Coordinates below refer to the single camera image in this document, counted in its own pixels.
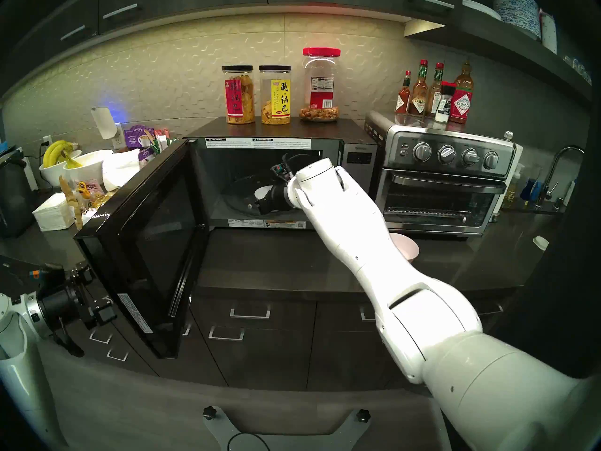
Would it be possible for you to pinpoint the white napkin stack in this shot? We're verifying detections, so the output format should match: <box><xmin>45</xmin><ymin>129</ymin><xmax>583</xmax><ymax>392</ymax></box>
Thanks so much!
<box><xmin>32</xmin><ymin>193</ymin><xmax>76</xmax><ymax>232</ymax></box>

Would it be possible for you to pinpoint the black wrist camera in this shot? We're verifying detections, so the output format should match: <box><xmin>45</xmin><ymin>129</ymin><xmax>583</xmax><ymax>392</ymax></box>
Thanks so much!
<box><xmin>271</xmin><ymin>153</ymin><xmax>302</xmax><ymax>180</ymax></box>
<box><xmin>28</xmin><ymin>263</ymin><xmax>65</xmax><ymax>296</ymax></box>

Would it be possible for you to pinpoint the large white bowl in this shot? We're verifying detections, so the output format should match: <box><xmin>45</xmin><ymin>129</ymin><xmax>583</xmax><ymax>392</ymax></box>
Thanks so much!
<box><xmin>63</xmin><ymin>149</ymin><xmax>114</xmax><ymax>187</ymax></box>

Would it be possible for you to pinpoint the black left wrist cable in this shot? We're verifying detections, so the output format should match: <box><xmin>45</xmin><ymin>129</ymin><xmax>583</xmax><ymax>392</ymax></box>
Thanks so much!
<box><xmin>51</xmin><ymin>316</ymin><xmax>85</xmax><ymax>358</ymax></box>

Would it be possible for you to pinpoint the snack jar red label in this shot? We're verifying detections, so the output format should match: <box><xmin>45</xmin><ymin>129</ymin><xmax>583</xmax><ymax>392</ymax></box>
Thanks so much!
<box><xmin>222</xmin><ymin>65</ymin><xmax>255</xmax><ymax>124</ymax></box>

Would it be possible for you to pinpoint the yellowish dish soap bottle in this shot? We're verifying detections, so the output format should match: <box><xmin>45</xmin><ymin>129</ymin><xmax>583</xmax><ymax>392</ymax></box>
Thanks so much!
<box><xmin>505</xmin><ymin>166</ymin><xmax>523</xmax><ymax>204</ymax></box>

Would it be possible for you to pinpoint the purple snack packet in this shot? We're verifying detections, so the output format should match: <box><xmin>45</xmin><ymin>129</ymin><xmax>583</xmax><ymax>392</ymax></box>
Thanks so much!
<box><xmin>123</xmin><ymin>125</ymin><xmax>155</xmax><ymax>159</ymax></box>

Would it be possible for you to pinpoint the yellow banana bunch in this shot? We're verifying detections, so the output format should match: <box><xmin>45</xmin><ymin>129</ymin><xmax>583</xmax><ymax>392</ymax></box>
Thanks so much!
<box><xmin>43</xmin><ymin>140</ymin><xmax>76</xmax><ymax>168</ymax></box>

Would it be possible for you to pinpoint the small red hot sauce bottle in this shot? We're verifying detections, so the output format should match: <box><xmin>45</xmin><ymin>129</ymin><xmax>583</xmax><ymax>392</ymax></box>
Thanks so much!
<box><xmin>395</xmin><ymin>71</ymin><xmax>412</xmax><ymax>115</ymax></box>

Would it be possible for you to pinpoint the dark open wall shelf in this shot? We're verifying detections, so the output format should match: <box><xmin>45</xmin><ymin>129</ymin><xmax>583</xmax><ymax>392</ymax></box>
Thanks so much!
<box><xmin>405</xmin><ymin>0</ymin><xmax>592</xmax><ymax>103</ymax></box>

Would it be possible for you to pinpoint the stainless toaster oven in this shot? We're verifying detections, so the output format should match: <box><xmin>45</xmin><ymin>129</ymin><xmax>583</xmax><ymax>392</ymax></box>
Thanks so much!
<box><xmin>364</xmin><ymin>110</ymin><xmax>517</xmax><ymax>234</ymax></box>

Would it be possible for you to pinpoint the white cup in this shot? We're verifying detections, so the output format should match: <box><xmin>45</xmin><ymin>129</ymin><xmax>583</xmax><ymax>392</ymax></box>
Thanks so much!
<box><xmin>540</xmin><ymin>11</ymin><xmax>558</xmax><ymax>54</ymax></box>

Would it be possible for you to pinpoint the pink bowl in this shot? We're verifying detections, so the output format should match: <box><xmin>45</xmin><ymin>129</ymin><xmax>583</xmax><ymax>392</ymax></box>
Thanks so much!
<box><xmin>390</xmin><ymin>234</ymin><xmax>420</xmax><ymax>264</ymax></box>

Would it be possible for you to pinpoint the pink yellow snack packet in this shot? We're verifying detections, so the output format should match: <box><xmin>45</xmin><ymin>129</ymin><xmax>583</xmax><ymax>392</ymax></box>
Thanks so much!
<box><xmin>75</xmin><ymin>180</ymin><xmax>105</xmax><ymax>202</ymax></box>

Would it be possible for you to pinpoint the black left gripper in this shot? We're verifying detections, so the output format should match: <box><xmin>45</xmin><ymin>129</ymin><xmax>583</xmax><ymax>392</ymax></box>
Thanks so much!
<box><xmin>38</xmin><ymin>262</ymin><xmax>118</xmax><ymax>328</ymax></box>

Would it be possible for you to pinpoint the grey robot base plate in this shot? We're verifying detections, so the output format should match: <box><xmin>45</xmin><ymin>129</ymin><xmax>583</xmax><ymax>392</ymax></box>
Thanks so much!
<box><xmin>203</xmin><ymin>406</ymin><xmax>371</xmax><ymax>451</ymax></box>

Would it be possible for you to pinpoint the clear jar red lid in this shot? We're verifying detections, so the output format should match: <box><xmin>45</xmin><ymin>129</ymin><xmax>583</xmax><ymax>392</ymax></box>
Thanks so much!
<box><xmin>300</xmin><ymin>47</ymin><xmax>341</xmax><ymax>123</ymax></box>

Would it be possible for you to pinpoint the snack jar yellow label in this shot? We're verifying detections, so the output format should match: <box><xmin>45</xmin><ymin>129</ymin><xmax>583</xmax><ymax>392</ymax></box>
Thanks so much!
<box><xmin>259</xmin><ymin>65</ymin><xmax>292</xmax><ymax>125</ymax></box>

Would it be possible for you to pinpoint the blue patterned bowl stack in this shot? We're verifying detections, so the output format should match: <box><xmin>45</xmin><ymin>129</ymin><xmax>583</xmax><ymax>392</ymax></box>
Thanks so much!
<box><xmin>493</xmin><ymin>0</ymin><xmax>541</xmax><ymax>40</ymax></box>

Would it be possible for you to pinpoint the large Tabasco bottle red label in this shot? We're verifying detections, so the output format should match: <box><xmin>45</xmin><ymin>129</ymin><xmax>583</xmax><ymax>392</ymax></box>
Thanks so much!
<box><xmin>450</xmin><ymin>60</ymin><xmax>474</xmax><ymax>124</ymax></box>

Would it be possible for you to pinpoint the Tabasco bottle brown sauce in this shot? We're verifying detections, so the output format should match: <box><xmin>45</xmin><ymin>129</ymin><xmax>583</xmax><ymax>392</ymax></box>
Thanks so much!
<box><xmin>408</xmin><ymin>60</ymin><xmax>429</xmax><ymax>117</ymax></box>

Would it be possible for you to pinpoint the white shaker dark lid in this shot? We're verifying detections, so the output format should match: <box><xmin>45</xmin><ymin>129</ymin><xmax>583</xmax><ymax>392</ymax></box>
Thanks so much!
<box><xmin>434</xmin><ymin>81</ymin><xmax>456</xmax><ymax>123</ymax></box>

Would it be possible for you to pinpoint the chrome sink faucet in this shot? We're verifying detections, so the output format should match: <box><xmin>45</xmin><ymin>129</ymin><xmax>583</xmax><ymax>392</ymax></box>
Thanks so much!
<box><xmin>535</xmin><ymin>146</ymin><xmax>585</xmax><ymax>207</ymax></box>

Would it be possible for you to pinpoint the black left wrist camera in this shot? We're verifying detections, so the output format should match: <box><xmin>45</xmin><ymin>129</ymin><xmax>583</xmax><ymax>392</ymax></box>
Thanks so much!
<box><xmin>28</xmin><ymin>263</ymin><xmax>65</xmax><ymax>296</ymax></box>

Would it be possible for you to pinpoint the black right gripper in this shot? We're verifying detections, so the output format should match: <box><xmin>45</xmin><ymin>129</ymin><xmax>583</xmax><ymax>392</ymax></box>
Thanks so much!
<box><xmin>247</xmin><ymin>182</ymin><xmax>294</xmax><ymax>216</ymax></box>

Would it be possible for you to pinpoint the glass microwave turntable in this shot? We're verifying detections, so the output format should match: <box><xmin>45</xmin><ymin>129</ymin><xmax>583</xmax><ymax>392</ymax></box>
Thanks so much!
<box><xmin>221</xmin><ymin>173</ymin><xmax>294</xmax><ymax>217</ymax></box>

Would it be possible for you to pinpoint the black glass microwave door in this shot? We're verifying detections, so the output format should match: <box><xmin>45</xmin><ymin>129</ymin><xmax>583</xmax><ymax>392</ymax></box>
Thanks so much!
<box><xmin>75</xmin><ymin>139</ymin><xmax>210</xmax><ymax>360</ymax></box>

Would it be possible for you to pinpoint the black countertop appliance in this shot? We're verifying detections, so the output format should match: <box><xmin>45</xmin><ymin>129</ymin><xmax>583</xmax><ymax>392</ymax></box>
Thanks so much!
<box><xmin>0</xmin><ymin>147</ymin><xmax>38</xmax><ymax>237</ymax></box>

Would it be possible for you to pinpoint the small white bowl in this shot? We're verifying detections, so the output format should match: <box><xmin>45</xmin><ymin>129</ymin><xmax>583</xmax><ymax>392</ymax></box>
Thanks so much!
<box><xmin>39</xmin><ymin>150</ymin><xmax>83</xmax><ymax>187</ymax></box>

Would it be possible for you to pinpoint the black base cable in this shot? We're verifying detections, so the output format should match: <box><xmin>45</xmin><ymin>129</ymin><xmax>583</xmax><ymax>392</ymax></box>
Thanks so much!
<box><xmin>228</xmin><ymin>431</ymin><xmax>272</xmax><ymax>451</ymax></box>

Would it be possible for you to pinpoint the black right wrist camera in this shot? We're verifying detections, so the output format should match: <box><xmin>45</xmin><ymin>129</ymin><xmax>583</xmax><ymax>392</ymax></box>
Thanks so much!
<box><xmin>271</xmin><ymin>153</ymin><xmax>302</xmax><ymax>180</ymax></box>

